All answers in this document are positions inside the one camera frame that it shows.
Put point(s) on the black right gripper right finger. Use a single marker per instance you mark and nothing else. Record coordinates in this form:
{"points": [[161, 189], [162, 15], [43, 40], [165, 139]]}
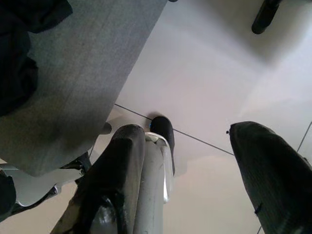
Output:
{"points": [[275, 182]]}

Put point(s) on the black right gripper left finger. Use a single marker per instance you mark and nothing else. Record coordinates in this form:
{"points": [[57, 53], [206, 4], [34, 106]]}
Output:
{"points": [[109, 182]]}

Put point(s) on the black cloth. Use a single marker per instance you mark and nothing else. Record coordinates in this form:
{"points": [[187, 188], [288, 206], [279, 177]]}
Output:
{"points": [[14, 61]]}

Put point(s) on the silver robot right leg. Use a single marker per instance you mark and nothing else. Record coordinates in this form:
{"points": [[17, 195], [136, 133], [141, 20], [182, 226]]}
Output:
{"points": [[151, 182]]}

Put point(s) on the black robot right foot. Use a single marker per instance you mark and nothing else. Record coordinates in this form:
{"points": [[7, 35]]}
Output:
{"points": [[162, 126]]}

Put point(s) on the grey fabric ottoman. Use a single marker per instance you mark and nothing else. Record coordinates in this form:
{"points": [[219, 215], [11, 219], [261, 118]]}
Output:
{"points": [[85, 73]]}

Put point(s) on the black metal clothes rack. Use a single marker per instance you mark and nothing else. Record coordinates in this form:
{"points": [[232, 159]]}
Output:
{"points": [[263, 19]]}

